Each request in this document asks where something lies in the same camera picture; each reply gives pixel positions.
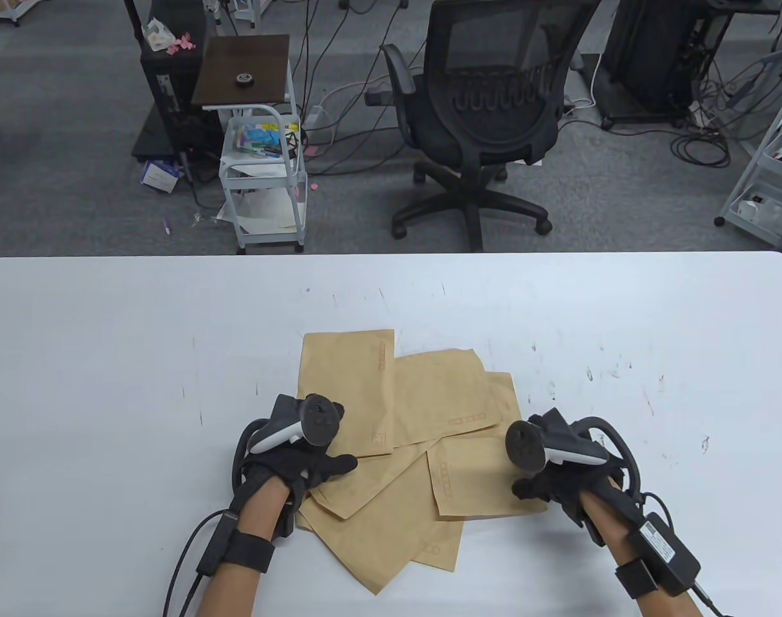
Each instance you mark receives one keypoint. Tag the black mesh office chair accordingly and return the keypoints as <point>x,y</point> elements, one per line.
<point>480,138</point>

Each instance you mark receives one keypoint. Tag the person's left hand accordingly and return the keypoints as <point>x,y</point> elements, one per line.
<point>288,469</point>

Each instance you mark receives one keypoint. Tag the dark brown wooden board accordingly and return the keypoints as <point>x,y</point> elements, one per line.
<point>236,58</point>

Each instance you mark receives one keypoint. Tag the person's right forearm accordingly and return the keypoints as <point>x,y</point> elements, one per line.
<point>612,540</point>

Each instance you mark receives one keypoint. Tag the person's left forearm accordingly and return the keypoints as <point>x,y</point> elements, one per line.
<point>230,591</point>

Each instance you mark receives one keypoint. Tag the white rolling cart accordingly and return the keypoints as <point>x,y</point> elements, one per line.
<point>256,183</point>

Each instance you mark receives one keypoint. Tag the black computer tower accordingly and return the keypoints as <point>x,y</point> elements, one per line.
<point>172,90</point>

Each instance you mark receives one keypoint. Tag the white shelf trolley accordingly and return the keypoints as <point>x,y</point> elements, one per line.
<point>773,222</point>

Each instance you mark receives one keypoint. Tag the black sensor box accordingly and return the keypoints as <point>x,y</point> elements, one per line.
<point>216,546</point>
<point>667,553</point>

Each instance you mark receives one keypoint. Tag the black equipment cabinet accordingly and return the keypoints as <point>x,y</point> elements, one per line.
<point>648,58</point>

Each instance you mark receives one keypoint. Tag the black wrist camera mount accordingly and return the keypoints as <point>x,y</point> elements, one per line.
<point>286,520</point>

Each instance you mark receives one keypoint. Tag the crumpled white tissue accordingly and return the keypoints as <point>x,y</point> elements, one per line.
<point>156,35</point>

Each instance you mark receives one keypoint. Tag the person's right hand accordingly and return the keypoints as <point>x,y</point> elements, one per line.
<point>570,488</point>

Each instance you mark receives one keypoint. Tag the blue plastic packet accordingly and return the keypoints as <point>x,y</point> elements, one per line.
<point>262,135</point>

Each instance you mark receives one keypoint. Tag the white paper sheets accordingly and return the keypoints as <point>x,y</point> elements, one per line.
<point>265,215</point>

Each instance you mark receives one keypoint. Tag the blue white cardboard box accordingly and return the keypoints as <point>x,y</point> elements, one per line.
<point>159,177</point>

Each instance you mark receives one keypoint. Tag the black tape roll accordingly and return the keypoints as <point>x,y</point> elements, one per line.
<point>238,80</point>

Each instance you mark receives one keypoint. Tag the pile of brown envelopes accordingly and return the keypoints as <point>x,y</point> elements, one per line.
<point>390,514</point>

